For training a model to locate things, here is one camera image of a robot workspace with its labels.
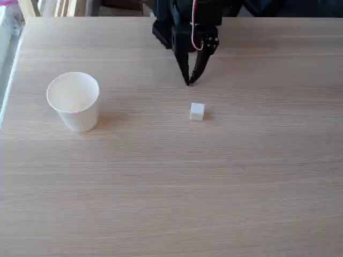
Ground white cube block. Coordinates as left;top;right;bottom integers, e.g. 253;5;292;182
189;102;206;122

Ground brown cardboard box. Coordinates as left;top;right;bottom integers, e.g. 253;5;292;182
99;0;156;18

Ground white paper cup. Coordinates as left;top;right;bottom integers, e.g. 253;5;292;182
46;71;100;133

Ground light wooden slats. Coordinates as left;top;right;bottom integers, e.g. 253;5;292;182
18;0;100;18

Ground clear plastic bag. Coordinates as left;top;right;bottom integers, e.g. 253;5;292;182
0;0;26;37

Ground white and red cable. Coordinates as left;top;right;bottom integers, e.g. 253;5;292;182
190;0;205;51

